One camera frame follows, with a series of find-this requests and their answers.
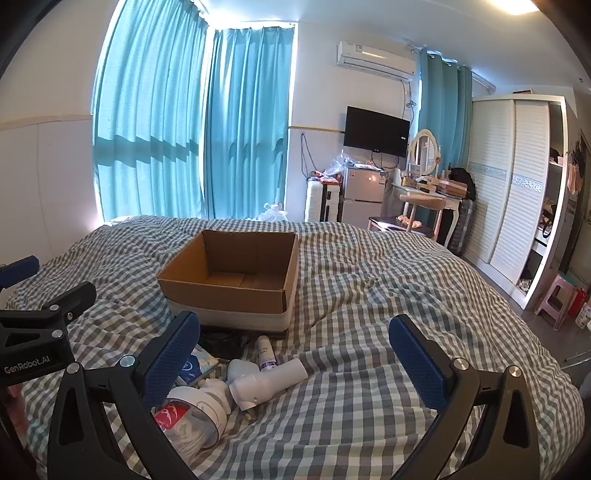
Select white dressing table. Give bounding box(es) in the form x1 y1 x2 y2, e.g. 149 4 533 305
390 176 463 245

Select wooden chair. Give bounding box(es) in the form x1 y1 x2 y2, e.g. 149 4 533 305
368 194 447 241

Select white air conditioner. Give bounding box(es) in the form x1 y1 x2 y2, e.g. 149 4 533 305
336 41 416 82

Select white hair dryer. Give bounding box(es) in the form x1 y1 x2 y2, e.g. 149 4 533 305
227 357 309 412

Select white suitcase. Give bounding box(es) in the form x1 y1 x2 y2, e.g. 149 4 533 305
305 180 325 223

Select light blue oval case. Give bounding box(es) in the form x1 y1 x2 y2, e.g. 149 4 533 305
226 359 259 382

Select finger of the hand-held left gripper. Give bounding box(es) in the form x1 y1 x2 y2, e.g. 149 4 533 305
0 281 98 335
0 255 40 291

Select black bag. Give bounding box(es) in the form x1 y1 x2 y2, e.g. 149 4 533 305
448 167 477 202

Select hanging pink clothes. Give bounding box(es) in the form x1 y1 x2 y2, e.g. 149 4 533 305
565 138 591 195

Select small white bottle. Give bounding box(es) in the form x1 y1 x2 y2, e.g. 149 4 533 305
256 335 276 372

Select white sliding door wardrobe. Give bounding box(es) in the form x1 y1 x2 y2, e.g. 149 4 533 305
463 95 570 311

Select wide blue curtain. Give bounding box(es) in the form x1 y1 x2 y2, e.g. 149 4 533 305
92 0 209 223

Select brown cardboard box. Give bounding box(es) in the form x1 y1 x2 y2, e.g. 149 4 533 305
156 229 300 334

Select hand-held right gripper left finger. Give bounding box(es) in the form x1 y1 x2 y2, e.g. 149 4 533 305
46 311 204 480

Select black television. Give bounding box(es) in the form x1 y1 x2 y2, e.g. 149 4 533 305
345 106 411 158

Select dark translucent round lid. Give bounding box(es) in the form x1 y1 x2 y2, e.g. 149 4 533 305
198 325 252 360

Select grey checkered blanket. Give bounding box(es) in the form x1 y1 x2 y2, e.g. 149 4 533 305
0 215 585 480

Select blue and white packet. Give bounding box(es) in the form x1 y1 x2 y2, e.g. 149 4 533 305
178 344 225 387

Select pink plastic stool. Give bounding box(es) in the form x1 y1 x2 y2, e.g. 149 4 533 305
534 272 574 331

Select clear plastic bag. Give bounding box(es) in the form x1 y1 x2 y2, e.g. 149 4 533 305
257 202 290 222

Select grey suitcase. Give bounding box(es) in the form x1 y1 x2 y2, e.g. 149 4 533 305
445 198 477 256

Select dark wall cable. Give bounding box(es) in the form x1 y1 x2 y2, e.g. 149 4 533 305
300 133 320 179

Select silver small fridge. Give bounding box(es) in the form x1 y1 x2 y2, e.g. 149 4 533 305
342 165 387 227

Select oval white vanity mirror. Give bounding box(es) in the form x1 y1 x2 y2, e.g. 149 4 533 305
408 128 440 178

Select red and white bottle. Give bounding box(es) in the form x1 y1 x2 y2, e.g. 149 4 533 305
574 288 591 330

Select crumpled plastic bag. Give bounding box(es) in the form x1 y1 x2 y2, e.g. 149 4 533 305
323 150 360 182

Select narrow blue curtain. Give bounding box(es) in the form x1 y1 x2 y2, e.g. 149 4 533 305
412 46 474 172

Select white round plastic object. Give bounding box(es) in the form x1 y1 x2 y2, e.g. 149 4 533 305
167 378 234 437

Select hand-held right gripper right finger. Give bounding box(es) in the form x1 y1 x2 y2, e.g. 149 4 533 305
389 314 543 480

